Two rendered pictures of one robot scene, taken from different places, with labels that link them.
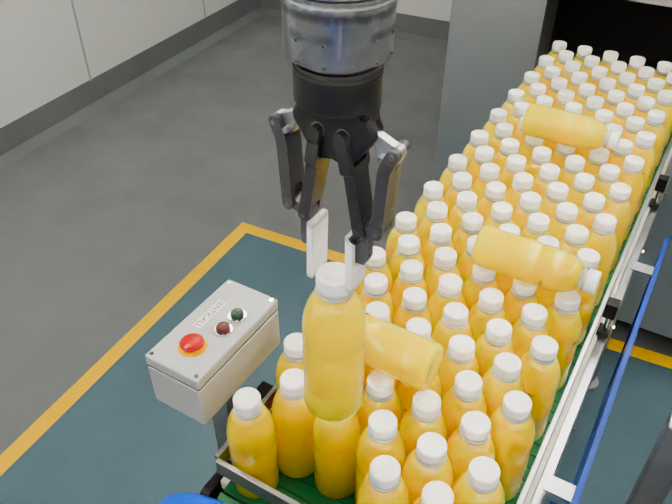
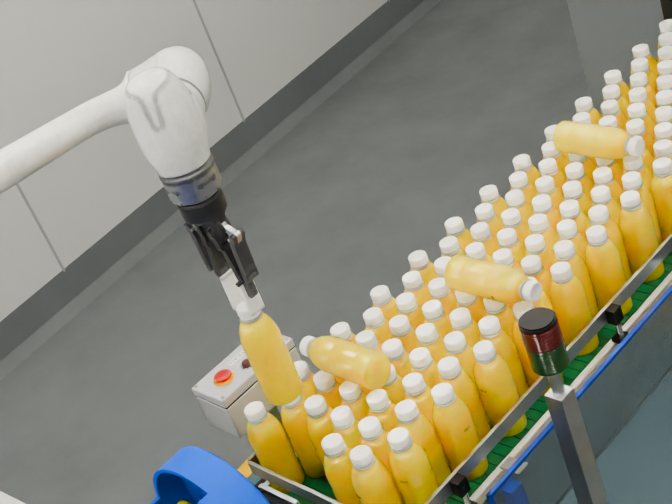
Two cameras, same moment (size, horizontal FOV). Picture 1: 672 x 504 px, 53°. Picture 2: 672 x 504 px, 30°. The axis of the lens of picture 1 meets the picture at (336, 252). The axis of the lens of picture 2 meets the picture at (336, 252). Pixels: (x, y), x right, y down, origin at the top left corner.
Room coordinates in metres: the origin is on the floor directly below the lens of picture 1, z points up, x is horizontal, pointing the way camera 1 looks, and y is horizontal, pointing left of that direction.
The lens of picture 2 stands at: (-1.04, -0.89, 2.50)
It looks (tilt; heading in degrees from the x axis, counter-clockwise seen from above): 31 degrees down; 24
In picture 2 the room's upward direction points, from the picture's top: 22 degrees counter-clockwise
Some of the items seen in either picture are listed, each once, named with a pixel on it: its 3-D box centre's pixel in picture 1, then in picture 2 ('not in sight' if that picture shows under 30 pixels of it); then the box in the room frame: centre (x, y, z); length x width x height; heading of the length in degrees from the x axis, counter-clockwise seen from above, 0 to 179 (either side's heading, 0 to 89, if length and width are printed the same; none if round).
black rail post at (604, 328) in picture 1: (608, 317); (616, 323); (0.92, -0.52, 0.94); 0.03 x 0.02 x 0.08; 149
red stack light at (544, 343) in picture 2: not in sight; (540, 332); (0.56, -0.46, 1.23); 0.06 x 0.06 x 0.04
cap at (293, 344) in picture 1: (296, 344); (298, 369); (0.71, 0.06, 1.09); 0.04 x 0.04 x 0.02
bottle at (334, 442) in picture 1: (336, 445); (332, 443); (0.60, 0.00, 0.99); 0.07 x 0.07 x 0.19
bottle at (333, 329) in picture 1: (333, 346); (268, 354); (0.52, 0.00, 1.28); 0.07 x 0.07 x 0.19
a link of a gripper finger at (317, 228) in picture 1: (317, 243); (233, 289); (0.54, 0.02, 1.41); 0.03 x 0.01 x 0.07; 149
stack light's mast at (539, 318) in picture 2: not in sight; (547, 355); (0.56, -0.46, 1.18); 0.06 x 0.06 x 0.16
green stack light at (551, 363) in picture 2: not in sight; (547, 353); (0.56, -0.46, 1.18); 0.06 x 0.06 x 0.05
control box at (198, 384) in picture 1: (217, 347); (250, 381); (0.74, 0.19, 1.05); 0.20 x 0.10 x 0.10; 149
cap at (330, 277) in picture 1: (334, 278); (248, 308); (0.52, 0.00, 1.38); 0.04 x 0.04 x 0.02
